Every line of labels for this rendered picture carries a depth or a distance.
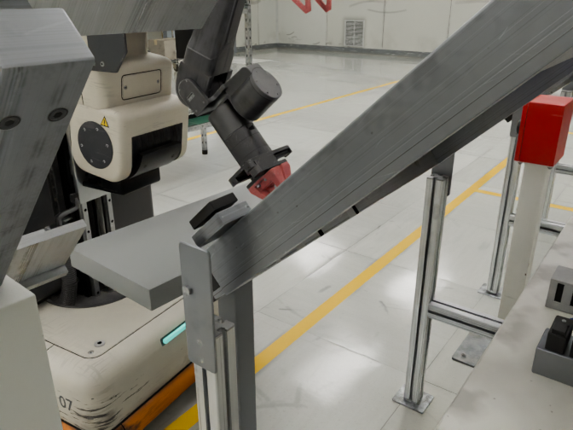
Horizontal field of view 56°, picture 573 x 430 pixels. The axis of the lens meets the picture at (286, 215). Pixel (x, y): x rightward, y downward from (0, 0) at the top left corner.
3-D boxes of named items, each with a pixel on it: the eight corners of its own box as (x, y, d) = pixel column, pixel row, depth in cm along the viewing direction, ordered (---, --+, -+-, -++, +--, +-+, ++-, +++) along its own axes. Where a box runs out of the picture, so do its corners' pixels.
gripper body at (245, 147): (295, 153, 87) (269, 116, 88) (255, 169, 80) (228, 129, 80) (273, 174, 92) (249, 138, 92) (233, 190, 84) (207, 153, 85)
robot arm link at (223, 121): (221, 113, 91) (198, 118, 86) (244, 87, 87) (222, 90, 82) (243, 146, 90) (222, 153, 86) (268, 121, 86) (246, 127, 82)
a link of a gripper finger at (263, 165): (315, 198, 84) (281, 150, 85) (288, 212, 79) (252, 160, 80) (290, 218, 89) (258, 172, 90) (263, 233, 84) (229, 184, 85)
